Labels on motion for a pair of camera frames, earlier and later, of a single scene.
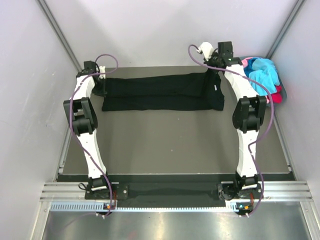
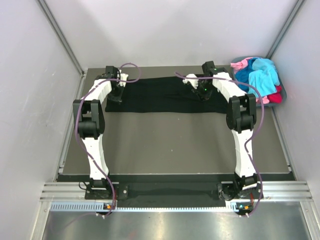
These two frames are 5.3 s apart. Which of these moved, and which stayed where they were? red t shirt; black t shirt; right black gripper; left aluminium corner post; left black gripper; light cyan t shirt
Moved: left black gripper; right black gripper
Stayed: left aluminium corner post; red t shirt; light cyan t shirt; black t shirt
